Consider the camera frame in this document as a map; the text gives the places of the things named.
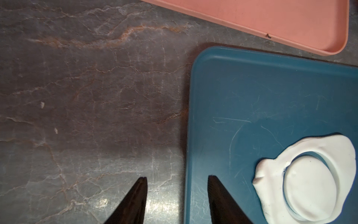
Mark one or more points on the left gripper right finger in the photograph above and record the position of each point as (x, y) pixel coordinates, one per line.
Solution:
(223, 208)

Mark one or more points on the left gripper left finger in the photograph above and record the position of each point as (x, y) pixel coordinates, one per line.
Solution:
(131, 210)

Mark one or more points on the white dough piece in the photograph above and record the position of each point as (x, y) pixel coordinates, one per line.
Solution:
(336, 152)

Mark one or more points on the teal tray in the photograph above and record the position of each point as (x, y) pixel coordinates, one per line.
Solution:
(248, 105)

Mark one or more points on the pink tray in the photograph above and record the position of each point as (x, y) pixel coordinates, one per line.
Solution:
(319, 27)

